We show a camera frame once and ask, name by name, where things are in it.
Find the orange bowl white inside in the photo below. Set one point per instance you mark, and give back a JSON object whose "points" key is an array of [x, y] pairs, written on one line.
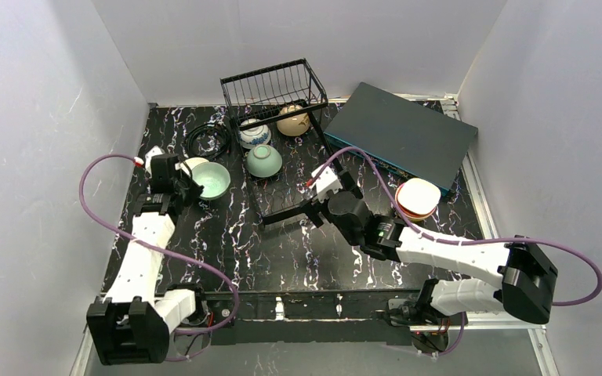
{"points": [[418, 196]]}

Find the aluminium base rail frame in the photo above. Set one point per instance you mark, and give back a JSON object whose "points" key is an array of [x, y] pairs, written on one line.
{"points": [[341, 332]]}

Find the white ribbed ceramic bowl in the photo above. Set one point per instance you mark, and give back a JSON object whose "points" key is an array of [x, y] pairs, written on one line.
{"points": [[187, 165]]}

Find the yellow plastic bowl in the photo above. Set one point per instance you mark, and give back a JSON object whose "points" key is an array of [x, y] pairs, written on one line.
{"points": [[415, 217]]}

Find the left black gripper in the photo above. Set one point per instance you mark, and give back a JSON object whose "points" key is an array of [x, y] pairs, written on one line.
{"points": [[183, 186]]}

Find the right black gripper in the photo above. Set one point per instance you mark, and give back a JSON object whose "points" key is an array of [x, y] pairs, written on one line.
{"points": [[310, 211]]}

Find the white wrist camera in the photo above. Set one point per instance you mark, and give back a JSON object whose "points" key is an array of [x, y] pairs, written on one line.
{"points": [[325, 183], [153, 152]]}

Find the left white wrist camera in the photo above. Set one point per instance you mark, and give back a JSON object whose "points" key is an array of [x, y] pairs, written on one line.
{"points": [[153, 152]]}

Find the pale green ceramic bowl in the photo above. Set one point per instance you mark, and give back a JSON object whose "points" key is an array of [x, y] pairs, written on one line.
{"points": [[263, 161]]}

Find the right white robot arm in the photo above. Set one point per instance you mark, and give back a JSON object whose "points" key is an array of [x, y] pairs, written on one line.
{"points": [[514, 277]]}

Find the green lined ceramic bowl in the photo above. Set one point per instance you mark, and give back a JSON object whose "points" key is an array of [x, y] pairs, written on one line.
{"points": [[213, 177]]}

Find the beige ceramic bowl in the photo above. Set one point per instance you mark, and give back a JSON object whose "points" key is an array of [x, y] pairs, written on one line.
{"points": [[295, 125]]}

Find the blue white patterned bowl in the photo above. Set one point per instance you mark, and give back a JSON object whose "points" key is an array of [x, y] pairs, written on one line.
{"points": [[249, 138]]}

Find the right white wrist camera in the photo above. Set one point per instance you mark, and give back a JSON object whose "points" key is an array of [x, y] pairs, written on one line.
{"points": [[325, 183]]}

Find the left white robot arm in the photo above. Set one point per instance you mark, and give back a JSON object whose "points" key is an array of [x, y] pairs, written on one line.
{"points": [[131, 324]]}

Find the grey teal network switch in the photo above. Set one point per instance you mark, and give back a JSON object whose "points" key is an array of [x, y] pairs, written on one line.
{"points": [[407, 137]]}

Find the black wire dish rack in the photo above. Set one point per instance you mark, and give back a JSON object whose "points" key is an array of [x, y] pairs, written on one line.
{"points": [[262, 97]]}

